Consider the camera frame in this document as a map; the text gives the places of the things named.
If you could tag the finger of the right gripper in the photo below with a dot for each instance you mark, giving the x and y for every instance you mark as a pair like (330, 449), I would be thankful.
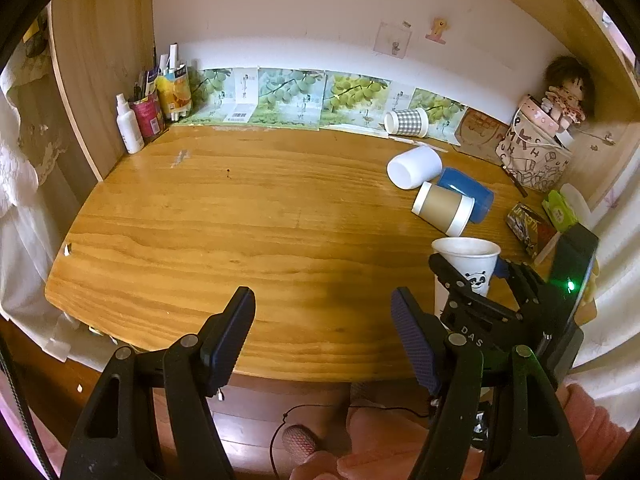
(524, 283)
(454, 286)

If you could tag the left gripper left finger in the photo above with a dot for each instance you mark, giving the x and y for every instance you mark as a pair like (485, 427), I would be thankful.
(116, 435)

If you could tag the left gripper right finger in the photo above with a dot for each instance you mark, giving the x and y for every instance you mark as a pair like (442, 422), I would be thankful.
(528, 437)

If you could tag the white panda paper cup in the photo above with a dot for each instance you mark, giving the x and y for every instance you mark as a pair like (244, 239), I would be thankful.
(472, 257)

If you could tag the dark patterned paper cup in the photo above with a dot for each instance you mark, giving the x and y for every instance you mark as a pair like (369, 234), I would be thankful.
(530, 229)

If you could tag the brown sleeve paper cup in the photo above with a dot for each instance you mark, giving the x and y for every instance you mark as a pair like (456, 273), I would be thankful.
(446, 210)

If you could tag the blue plastic cup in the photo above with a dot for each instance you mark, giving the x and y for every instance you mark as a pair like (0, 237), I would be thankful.
(457, 181)

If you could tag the white plastic cup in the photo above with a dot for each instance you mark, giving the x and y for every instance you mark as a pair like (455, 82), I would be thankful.
(412, 168)

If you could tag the checkered paper cup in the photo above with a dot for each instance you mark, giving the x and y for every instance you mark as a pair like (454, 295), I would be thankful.
(406, 122)

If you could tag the green tissue pack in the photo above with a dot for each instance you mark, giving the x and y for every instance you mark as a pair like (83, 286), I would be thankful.
(560, 213)

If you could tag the printed canvas bag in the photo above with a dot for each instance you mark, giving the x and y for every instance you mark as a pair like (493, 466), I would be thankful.
(530, 149)

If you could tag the brown hair doll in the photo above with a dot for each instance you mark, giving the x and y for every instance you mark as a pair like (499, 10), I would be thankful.
(570, 95)

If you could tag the green grape poster strip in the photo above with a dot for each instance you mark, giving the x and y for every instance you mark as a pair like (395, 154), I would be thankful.
(313, 100)

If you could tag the white spray bottle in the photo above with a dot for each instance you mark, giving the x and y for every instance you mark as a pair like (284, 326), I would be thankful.
(128, 125)

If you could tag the red pink canister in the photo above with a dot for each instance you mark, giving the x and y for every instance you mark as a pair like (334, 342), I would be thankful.
(150, 117)

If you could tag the yellow juice carton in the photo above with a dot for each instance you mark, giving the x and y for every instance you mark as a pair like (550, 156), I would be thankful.
(173, 88)

